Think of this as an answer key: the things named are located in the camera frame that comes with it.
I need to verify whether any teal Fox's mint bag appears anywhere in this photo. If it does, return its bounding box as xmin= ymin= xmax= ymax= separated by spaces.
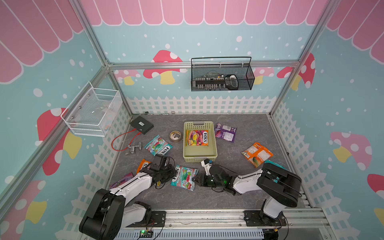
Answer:
xmin=171 ymin=165 xmax=199 ymax=191
xmin=145 ymin=135 xmax=173 ymax=156

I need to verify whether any yellow Fox's fruits bag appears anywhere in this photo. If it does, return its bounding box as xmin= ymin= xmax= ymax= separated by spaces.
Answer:
xmin=137 ymin=159 xmax=151 ymax=174

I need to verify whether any green plastic basket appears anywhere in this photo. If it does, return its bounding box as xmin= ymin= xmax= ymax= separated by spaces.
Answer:
xmin=183 ymin=121 xmax=218 ymax=163

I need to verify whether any purple Fox's berries bag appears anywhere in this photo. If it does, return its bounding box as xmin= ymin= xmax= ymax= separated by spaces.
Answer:
xmin=110 ymin=173 xmax=134 ymax=189

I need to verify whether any orange Fox's fruits bag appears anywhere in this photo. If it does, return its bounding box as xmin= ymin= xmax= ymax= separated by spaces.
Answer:
xmin=186 ymin=130 xmax=209 ymax=147

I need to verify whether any purple candy bag back side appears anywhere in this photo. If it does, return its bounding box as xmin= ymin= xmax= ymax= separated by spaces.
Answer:
xmin=215 ymin=123 xmax=237 ymax=143

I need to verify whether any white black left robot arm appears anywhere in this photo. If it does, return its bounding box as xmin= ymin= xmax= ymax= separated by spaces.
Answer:
xmin=79 ymin=155 xmax=177 ymax=240

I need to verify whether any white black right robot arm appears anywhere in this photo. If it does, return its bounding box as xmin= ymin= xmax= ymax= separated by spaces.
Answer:
xmin=192 ymin=160 xmax=302 ymax=225

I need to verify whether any brown tape roll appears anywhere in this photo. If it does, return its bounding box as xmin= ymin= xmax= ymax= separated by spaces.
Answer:
xmin=169 ymin=131 xmax=183 ymax=143

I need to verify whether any metal clamp fitting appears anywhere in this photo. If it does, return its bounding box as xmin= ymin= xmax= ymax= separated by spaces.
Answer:
xmin=128 ymin=142 xmax=143 ymax=154

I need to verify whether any orange candy bag right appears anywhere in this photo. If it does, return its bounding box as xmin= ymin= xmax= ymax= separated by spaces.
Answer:
xmin=242 ymin=143 xmax=274 ymax=168

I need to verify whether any black network box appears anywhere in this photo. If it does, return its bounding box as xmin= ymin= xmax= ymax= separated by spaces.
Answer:
xmin=130 ymin=116 xmax=154 ymax=135

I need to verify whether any teal candy bag right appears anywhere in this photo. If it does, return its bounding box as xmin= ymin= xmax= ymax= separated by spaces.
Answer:
xmin=264 ymin=160 xmax=287 ymax=170

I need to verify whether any green lit circuit board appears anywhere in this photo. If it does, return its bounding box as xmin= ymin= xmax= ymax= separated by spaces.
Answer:
xmin=138 ymin=230 xmax=154 ymax=239

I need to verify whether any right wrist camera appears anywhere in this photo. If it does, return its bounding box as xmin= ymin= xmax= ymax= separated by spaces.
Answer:
xmin=201 ymin=159 xmax=213 ymax=176

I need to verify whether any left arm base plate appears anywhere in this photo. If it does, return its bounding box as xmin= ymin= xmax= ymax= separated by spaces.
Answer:
xmin=128 ymin=211 xmax=167 ymax=228

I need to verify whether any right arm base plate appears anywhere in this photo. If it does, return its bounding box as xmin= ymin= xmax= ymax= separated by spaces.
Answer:
xmin=244 ymin=210 xmax=287 ymax=228

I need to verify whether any red cable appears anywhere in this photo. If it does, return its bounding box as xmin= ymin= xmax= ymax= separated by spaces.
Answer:
xmin=110 ymin=130 xmax=142 ymax=152

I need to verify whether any white wire wall basket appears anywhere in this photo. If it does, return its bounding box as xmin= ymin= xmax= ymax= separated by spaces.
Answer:
xmin=61 ymin=82 xmax=123 ymax=137

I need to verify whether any aluminium front rail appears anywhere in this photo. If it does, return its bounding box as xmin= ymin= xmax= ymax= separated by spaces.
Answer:
xmin=80 ymin=208 xmax=331 ymax=232

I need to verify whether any black wire wall basket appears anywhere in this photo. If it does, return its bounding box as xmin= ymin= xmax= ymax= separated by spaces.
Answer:
xmin=191 ymin=57 xmax=255 ymax=92

